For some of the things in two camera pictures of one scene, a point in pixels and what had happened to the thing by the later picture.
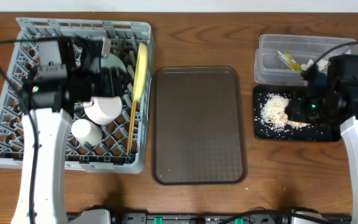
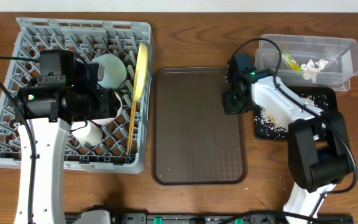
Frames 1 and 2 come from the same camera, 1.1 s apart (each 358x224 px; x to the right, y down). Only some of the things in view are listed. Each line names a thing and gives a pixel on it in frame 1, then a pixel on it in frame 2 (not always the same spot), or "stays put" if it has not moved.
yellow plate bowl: [140, 72] stays put
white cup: [86, 132] stays put
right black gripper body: [295, 109] → [229, 104]
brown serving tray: [197, 133] stays put
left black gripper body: [105, 81] → [111, 104]
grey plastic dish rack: [122, 147] stays put
